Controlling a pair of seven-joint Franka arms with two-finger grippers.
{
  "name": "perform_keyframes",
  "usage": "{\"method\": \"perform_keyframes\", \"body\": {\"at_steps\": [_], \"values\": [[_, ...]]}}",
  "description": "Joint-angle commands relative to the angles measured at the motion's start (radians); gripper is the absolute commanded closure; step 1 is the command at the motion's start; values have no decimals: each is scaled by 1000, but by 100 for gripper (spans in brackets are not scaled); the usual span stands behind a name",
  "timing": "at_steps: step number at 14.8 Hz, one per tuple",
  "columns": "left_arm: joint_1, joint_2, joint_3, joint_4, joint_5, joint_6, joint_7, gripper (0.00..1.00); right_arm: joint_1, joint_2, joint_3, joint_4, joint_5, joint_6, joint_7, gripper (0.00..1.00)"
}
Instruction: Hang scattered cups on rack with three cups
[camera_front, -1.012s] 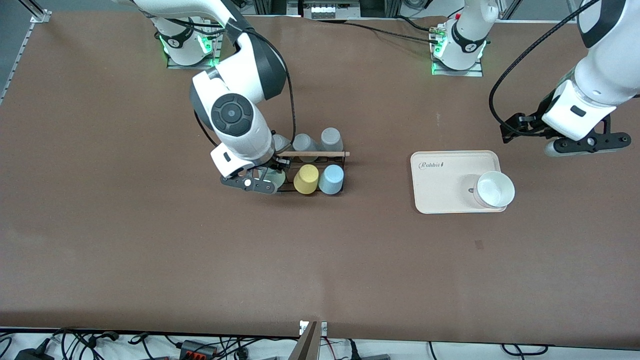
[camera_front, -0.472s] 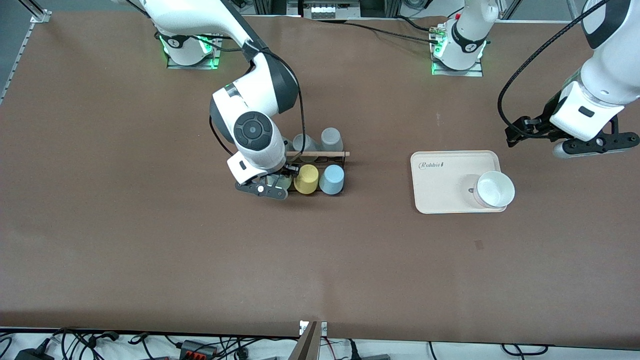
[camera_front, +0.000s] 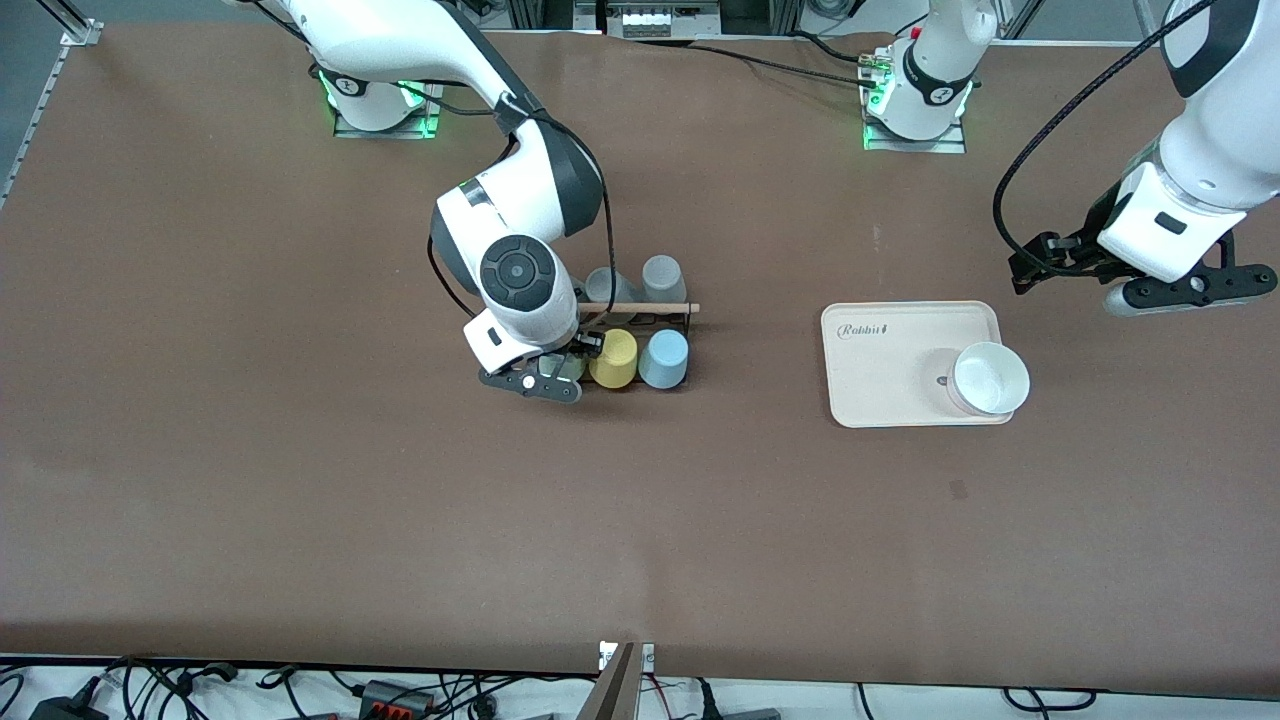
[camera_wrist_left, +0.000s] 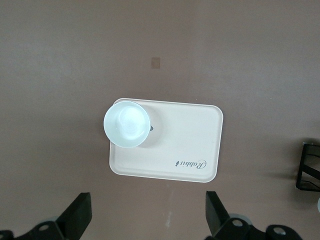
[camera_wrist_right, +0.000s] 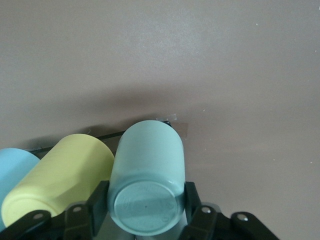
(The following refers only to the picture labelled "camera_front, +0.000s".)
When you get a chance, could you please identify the aluminium profile rail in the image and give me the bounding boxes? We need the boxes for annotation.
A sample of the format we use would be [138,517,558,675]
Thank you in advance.
[0,0,105,209]

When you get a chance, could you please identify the grey cup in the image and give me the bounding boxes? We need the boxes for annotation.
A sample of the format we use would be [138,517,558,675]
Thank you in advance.
[641,255,688,305]
[584,266,642,307]

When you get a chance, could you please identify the cream rectangular tray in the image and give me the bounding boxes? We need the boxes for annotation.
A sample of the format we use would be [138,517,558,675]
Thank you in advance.
[821,300,1014,429]

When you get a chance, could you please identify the black table cable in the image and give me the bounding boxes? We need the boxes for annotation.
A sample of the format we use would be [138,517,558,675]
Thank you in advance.
[688,42,883,89]

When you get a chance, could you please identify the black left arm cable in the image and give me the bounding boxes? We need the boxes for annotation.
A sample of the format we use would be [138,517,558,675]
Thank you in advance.
[992,0,1216,273]

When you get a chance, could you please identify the grey camera stand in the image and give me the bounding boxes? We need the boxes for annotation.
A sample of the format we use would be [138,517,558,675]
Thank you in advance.
[578,640,657,720]

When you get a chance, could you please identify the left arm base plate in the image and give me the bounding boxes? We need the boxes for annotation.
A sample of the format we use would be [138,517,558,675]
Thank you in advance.
[860,45,969,155]

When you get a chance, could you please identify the white bowl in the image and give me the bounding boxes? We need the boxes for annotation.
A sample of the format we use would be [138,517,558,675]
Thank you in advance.
[945,341,1032,417]

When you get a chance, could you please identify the grey terminal block device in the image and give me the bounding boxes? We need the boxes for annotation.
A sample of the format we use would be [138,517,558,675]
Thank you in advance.
[618,0,723,40]

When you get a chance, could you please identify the black power adapter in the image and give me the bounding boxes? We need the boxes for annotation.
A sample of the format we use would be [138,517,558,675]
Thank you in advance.
[28,692,111,720]

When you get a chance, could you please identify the yellow cup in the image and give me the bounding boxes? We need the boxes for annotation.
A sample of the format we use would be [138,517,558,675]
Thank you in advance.
[588,329,639,390]

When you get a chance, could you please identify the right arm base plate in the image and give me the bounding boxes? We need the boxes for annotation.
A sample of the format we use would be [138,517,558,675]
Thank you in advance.
[332,75,443,140]

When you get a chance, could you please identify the black red connector block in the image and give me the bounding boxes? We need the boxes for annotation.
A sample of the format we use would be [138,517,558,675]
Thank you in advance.
[358,679,433,719]

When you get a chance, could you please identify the light blue cup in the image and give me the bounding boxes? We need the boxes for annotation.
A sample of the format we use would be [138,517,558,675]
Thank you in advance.
[638,329,691,390]

